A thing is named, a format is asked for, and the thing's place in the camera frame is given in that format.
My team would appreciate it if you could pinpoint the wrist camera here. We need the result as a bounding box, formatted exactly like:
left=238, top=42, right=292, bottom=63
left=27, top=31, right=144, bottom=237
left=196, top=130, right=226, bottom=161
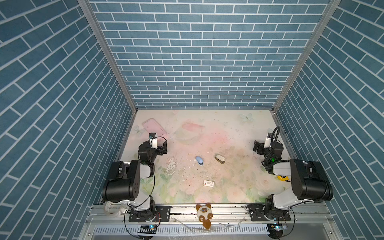
left=264, top=133, right=275, bottom=148
left=149, top=133, right=158, bottom=149

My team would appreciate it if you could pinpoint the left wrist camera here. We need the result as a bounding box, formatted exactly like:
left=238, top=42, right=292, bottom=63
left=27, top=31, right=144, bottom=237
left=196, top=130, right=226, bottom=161
left=149, top=133, right=158, bottom=149

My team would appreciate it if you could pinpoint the pink rectangular case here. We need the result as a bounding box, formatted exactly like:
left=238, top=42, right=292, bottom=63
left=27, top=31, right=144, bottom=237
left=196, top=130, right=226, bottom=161
left=143, top=118, right=167, bottom=137

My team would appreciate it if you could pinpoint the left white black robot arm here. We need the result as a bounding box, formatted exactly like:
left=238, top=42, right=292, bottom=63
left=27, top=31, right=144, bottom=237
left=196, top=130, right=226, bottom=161
left=102, top=137, right=168, bottom=215

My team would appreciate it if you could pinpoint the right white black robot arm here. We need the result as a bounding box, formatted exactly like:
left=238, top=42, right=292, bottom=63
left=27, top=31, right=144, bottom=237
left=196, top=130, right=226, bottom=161
left=253, top=140, right=334, bottom=220

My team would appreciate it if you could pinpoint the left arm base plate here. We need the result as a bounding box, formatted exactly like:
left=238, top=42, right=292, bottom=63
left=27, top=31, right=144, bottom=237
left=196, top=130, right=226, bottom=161
left=128, top=205, right=171, bottom=223

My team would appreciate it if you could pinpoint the blue mini stapler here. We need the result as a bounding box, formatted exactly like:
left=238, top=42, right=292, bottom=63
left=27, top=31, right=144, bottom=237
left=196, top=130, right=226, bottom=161
left=195, top=156, right=204, bottom=166

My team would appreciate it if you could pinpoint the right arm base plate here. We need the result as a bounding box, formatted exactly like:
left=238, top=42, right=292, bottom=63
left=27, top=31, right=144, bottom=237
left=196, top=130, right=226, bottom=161
left=246, top=203, right=291, bottom=222

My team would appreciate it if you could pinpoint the panda plush toy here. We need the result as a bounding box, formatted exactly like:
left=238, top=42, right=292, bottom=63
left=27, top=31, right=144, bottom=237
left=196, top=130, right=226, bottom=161
left=196, top=203, right=213, bottom=230

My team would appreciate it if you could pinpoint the white coiled cable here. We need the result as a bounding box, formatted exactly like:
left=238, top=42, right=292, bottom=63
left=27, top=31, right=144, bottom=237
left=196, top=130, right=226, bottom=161
left=103, top=200, right=128, bottom=217

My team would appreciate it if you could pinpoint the yellow tape roll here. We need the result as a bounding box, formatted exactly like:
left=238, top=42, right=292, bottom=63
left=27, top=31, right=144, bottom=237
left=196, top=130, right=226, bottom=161
left=277, top=176, right=291, bottom=182

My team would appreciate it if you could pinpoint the clear plastic lid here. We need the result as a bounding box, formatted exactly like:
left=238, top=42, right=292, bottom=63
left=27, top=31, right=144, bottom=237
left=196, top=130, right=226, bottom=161
left=171, top=123, right=206, bottom=145

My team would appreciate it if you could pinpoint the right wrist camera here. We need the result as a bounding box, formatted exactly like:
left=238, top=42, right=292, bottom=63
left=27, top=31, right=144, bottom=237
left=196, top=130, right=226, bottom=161
left=264, top=133, right=275, bottom=148

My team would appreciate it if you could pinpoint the aluminium front rail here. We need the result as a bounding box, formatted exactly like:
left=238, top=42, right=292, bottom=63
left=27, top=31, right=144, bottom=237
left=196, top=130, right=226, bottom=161
left=86, top=203, right=335, bottom=226

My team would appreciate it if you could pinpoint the staple box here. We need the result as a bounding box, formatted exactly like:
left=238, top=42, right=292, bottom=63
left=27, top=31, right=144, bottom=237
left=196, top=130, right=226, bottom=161
left=203, top=180, right=215, bottom=188

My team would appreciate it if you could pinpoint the beige mini stapler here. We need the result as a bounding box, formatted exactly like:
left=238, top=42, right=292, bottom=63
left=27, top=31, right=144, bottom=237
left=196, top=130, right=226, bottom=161
left=215, top=154, right=226, bottom=164

